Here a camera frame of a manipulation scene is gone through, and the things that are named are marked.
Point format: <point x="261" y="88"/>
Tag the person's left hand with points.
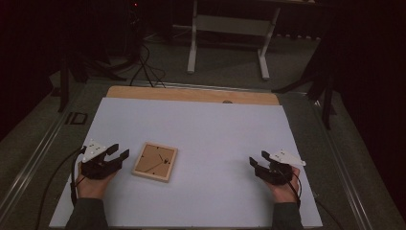
<point x="91" y="188"/>

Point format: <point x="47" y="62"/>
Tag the square wooden board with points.
<point x="155" y="162"/>

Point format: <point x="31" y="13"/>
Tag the white metal table frame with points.
<point x="230" y="25"/>

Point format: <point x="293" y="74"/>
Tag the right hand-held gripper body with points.
<point x="276" y="174"/>

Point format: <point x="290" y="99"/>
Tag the white table mat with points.
<point x="198" y="134"/>

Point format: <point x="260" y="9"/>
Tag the metal floor strip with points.
<point x="207" y="87"/>

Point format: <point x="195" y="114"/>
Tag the black floor socket box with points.
<point x="76" y="118"/>

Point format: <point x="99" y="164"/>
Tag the person's right hand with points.
<point x="284" y="193"/>

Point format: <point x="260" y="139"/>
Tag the black equipment with red light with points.
<point x="134" y="25"/>

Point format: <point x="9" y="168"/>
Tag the metal floor rail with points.
<point x="32" y="169"/>
<point x="344" y="172"/>

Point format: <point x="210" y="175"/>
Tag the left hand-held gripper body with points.
<point x="99" y="167"/>

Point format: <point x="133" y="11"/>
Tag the black metal stand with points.
<point x="327" y="96"/>

